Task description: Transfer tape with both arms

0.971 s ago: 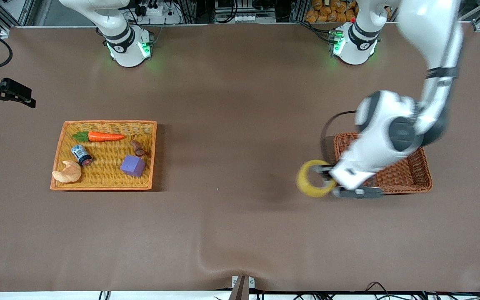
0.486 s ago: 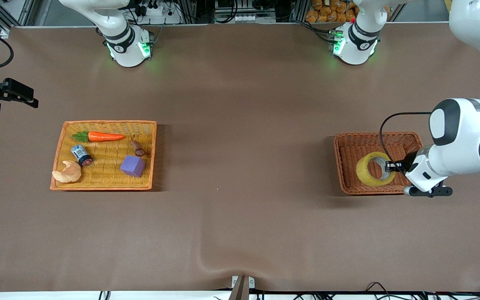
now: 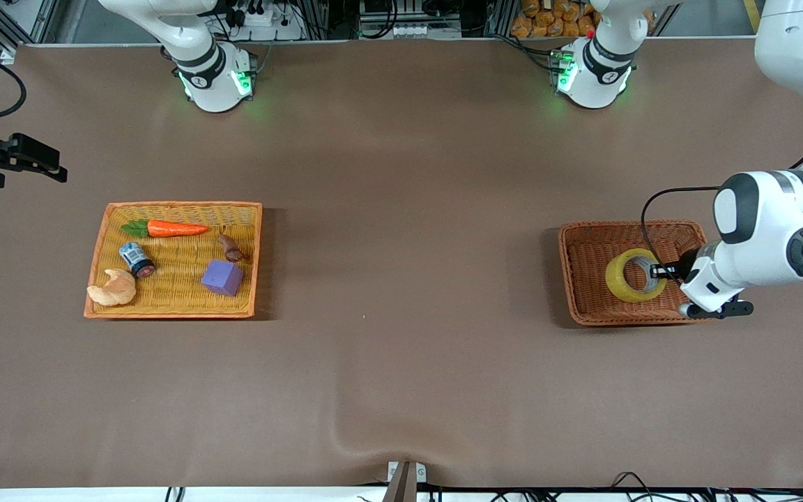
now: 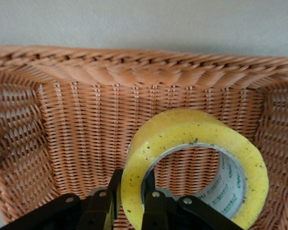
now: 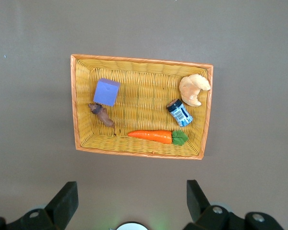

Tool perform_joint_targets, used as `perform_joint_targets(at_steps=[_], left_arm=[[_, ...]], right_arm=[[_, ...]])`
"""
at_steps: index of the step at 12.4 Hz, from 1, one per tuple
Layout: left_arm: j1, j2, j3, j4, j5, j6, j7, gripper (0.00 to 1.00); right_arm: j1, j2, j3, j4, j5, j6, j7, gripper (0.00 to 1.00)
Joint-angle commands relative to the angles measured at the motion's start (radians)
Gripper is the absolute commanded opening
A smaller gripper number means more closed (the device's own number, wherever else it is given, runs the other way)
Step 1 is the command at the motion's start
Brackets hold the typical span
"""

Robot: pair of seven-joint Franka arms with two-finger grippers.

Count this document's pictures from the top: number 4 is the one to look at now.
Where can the yellow packing tape roll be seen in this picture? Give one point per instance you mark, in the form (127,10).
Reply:
(194,129)

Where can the large table cover sheet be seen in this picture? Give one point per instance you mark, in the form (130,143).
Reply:
(144,24)

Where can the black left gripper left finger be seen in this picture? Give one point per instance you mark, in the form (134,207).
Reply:
(98,210)

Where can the brown wicker basket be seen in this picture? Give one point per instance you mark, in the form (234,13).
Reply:
(86,134)

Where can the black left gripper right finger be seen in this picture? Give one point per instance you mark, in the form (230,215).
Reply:
(158,210)

